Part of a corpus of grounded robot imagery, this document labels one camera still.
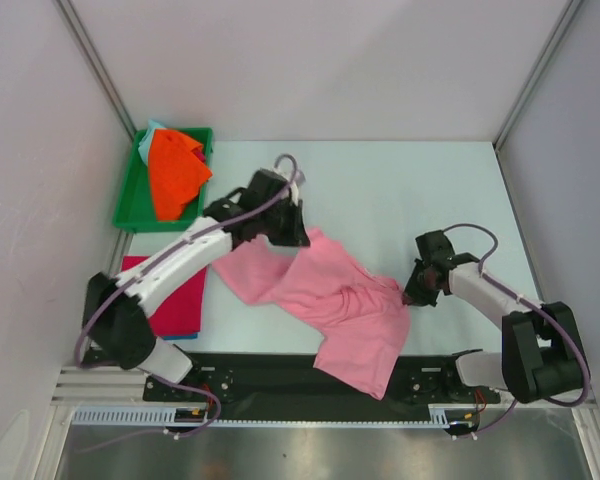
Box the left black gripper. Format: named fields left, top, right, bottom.
left=258, top=197, right=308, bottom=246

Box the pink t shirt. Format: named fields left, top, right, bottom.
left=212, top=227, right=411, bottom=400

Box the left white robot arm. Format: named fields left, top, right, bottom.
left=76, top=167, right=310, bottom=400

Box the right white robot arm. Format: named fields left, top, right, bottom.
left=403, top=228, right=591, bottom=408

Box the orange t shirt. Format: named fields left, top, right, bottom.
left=148, top=129, right=212, bottom=221

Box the folded magenta t shirt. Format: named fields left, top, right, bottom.
left=148, top=269, right=207, bottom=337

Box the folded blue t shirt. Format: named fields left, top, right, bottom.
left=161, top=332, right=199, bottom=341

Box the green plastic bin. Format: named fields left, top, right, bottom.
left=113, top=129, right=208, bottom=233

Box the light blue t shirt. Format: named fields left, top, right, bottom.
left=137, top=119, right=166, bottom=166

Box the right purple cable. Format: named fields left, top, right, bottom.
left=442, top=223, right=592, bottom=439

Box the purple cable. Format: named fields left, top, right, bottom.
left=442, top=223, right=592, bottom=439
left=73, top=153, right=299, bottom=454

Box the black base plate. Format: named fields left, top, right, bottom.
left=79, top=349, right=511, bottom=422

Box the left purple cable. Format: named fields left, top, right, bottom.
left=73, top=153, right=299, bottom=454

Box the slotted cable duct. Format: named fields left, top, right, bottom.
left=72, top=406, right=477, bottom=429

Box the aluminium frame rail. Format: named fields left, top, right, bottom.
left=51, top=366, right=147, bottom=406

